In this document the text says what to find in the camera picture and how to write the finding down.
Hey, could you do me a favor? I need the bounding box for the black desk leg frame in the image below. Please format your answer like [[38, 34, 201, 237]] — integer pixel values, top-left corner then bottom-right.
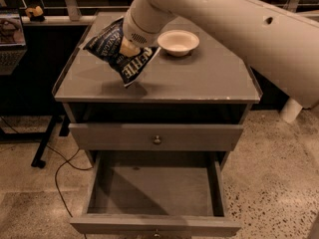
[[0, 116, 70, 168]]

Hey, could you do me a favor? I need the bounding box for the grey open middle drawer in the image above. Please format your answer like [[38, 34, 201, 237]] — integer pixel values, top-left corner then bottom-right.
[[71, 151, 240, 237]]

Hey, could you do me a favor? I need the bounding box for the grey top drawer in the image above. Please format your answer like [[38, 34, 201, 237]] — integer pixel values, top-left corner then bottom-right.
[[69, 122, 243, 151]]

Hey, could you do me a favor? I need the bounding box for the round metal drawer knob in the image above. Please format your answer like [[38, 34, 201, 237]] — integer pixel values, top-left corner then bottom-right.
[[154, 229, 160, 238], [153, 135, 161, 144]]

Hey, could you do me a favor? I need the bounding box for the blue chip bag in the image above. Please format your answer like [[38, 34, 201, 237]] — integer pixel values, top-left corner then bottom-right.
[[83, 17, 160, 88]]

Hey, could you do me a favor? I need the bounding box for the black floor cable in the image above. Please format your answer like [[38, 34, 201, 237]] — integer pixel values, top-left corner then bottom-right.
[[0, 116, 95, 239]]

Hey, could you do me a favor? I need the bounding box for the round metal middle drawer knob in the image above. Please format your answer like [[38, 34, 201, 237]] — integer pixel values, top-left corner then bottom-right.
[[154, 229, 160, 238]]

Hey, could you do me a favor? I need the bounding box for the open laptop computer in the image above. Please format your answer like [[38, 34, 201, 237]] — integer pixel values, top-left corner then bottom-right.
[[0, 7, 27, 76]]

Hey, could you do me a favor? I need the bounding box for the yellow black small object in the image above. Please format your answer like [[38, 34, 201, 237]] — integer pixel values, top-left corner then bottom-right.
[[25, 5, 45, 22]]

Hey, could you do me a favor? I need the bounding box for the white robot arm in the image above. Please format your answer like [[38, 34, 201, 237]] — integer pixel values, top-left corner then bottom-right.
[[123, 0, 319, 109]]

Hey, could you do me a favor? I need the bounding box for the white metal railing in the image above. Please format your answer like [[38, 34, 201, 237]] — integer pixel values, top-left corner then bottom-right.
[[13, 0, 319, 26]]

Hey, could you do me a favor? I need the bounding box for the white paper bowl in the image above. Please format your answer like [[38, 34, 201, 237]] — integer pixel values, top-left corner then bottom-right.
[[158, 30, 199, 57]]

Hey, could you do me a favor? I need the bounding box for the round metal top drawer knob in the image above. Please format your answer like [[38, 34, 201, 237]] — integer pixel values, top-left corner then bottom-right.
[[153, 135, 161, 144]]

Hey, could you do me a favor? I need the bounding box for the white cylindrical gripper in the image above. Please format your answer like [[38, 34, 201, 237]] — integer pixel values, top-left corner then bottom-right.
[[120, 0, 176, 57]]

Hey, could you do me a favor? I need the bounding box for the white diagonal post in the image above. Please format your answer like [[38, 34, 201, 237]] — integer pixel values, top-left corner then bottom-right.
[[279, 98, 302, 123]]

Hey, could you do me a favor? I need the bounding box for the grey wooden drawer cabinet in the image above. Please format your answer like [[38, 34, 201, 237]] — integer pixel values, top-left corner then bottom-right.
[[55, 18, 260, 163]]

